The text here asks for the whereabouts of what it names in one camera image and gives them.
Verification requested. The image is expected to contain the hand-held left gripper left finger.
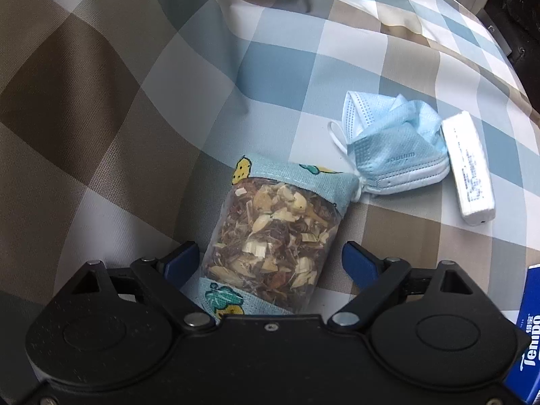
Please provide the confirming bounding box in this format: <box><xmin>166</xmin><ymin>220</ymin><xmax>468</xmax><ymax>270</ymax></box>
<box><xmin>55</xmin><ymin>241</ymin><xmax>217</xmax><ymax>330</ymax></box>

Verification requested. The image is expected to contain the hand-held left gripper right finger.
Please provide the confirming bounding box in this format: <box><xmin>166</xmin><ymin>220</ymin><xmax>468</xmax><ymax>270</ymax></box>
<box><xmin>327</xmin><ymin>241</ymin><xmax>486</xmax><ymax>333</ymax></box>

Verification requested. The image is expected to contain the black leather sofa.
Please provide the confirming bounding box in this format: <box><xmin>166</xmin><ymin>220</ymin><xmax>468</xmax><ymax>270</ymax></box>
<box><xmin>485</xmin><ymin>0</ymin><xmax>540</xmax><ymax>106</ymax></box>

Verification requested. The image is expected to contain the blue tissue pack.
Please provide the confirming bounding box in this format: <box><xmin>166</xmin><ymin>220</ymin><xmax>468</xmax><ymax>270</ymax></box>
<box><xmin>504</xmin><ymin>264</ymin><xmax>540</xmax><ymax>405</ymax></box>

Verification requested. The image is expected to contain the white rectangular pack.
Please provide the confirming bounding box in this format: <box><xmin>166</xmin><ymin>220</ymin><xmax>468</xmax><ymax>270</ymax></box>
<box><xmin>441</xmin><ymin>110</ymin><xmax>496</xmax><ymax>225</ymax></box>

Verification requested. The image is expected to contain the blue face mask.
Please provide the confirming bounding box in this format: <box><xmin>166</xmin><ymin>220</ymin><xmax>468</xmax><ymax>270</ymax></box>
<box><xmin>328</xmin><ymin>90</ymin><xmax>451</xmax><ymax>197</ymax></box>

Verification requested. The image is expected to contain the checked bed sheet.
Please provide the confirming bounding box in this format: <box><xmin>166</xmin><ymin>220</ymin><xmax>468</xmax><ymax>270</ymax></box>
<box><xmin>0</xmin><ymin>0</ymin><xmax>540</xmax><ymax>325</ymax></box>

